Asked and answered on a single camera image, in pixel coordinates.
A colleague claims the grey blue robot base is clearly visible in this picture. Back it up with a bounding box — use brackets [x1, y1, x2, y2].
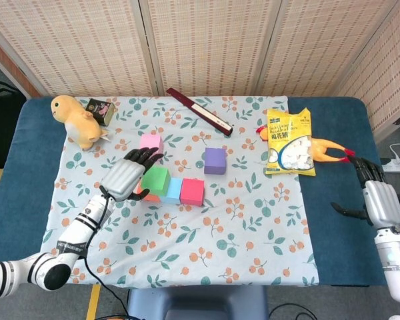
[125, 285, 269, 320]

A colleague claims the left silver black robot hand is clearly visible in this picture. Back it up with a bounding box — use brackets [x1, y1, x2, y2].
[99, 146, 165, 203]

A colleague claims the pink foam cube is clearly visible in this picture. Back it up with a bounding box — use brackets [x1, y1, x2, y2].
[139, 133, 164, 157]

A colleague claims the woven folding screen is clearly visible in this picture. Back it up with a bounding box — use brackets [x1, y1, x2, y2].
[0, 0, 400, 134]

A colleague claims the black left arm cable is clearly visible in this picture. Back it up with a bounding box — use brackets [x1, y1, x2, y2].
[83, 196, 131, 320]

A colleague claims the light blue foam cube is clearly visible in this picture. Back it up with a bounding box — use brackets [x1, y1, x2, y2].
[159, 177, 184, 205]

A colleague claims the red foam cube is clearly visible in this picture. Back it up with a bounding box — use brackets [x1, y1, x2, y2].
[179, 177, 205, 207]

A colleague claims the black chair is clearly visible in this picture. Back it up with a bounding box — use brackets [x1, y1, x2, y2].
[0, 81, 26, 169]

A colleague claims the orange foam cube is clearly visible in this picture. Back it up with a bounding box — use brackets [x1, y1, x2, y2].
[135, 186, 161, 203]

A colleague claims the floral patterned tablecloth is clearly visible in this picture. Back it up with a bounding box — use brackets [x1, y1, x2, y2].
[33, 95, 320, 289]

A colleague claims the dark red folded fan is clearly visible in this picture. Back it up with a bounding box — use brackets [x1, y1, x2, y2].
[166, 87, 234, 137]

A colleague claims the green foam cube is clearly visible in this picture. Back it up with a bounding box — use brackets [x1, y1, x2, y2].
[140, 165, 171, 197]

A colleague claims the yellow rubber chicken toy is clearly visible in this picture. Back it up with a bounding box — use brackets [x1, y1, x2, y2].
[255, 125, 356, 165]

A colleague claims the dark rectangular food tin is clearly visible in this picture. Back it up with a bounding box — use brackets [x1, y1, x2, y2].
[85, 97, 116, 127]

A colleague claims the yellow marshmallow bag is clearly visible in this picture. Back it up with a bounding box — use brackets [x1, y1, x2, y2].
[265, 107, 317, 177]

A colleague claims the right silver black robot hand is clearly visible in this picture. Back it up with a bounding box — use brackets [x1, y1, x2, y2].
[331, 155, 400, 231]

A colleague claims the yellow plush animal toy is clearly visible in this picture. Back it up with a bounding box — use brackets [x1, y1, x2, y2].
[50, 95, 109, 151]

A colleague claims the purple foam cube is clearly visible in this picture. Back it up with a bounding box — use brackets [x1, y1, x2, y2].
[204, 147, 228, 175]

